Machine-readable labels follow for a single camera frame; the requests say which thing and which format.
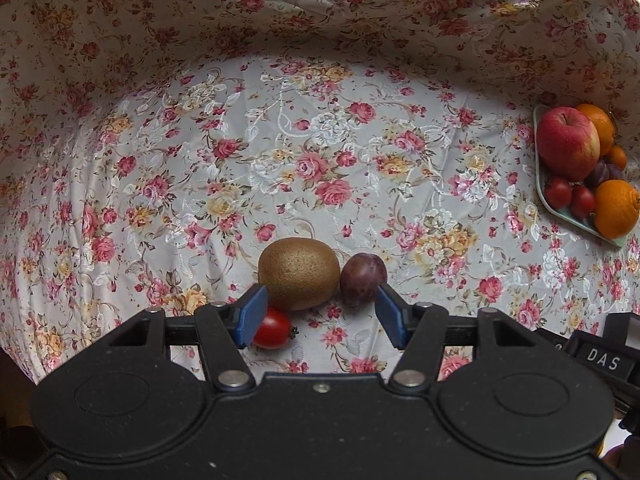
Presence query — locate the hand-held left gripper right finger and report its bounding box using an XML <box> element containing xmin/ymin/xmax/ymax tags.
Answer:
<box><xmin>375</xmin><ymin>284</ymin><xmax>536</xmax><ymax>393</ymax></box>

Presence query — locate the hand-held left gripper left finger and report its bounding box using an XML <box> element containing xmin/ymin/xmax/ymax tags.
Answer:
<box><xmin>107</xmin><ymin>283</ymin><xmax>271</xmax><ymax>392</ymax></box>

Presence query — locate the red cherry tomato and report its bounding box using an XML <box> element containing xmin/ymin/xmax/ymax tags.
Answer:
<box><xmin>570</xmin><ymin>185</ymin><xmax>596</xmax><ymax>219</ymax></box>
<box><xmin>544</xmin><ymin>176</ymin><xmax>573</xmax><ymax>209</ymax></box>
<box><xmin>250</xmin><ymin>307</ymin><xmax>299</xmax><ymax>351</ymax></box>

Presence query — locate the small purple plum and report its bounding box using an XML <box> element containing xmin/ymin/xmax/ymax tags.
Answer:
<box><xmin>340</xmin><ymin>253</ymin><xmax>388</xmax><ymax>307</ymax></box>
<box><xmin>582</xmin><ymin>160</ymin><xmax>611</xmax><ymax>188</ymax></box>

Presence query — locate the brown kiwi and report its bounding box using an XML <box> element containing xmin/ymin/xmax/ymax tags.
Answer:
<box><xmin>258</xmin><ymin>237</ymin><xmax>341</xmax><ymax>312</ymax></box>

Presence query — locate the person's right hand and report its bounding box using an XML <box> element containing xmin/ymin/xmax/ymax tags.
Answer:
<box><xmin>602</xmin><ymin>435</ymin><xmax>640</xmax><ymax>480</ymax></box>

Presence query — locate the large knobbed orange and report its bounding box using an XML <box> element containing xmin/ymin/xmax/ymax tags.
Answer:
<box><xmin>593</xmin><ymin>179</ymin><xmax>640</xmax><ymax>240</ymax></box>

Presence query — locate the floral tablecloth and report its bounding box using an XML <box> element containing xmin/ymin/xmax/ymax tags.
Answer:
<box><xmin>0</xmin><ymin>0</ymin><xmax>640</xmax><ymax>411</ymax></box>

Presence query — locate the green fruit tray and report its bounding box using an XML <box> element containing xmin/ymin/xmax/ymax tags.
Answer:
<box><xmin>532</xmin><ymin>104</ymin><xmax>628</xmax><ymax>248</ymax></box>

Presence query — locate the red apple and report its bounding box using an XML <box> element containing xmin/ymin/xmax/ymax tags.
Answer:
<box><xmin>537</xmin><ymin>106</ymin><xmax>601</xmax><ymax>182</ymax></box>

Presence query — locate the round orange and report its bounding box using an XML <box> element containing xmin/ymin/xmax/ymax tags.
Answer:
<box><xmin>576</xmin><ymin>104</ymin><xmax>616</xmax><ymax>157</ymax></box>

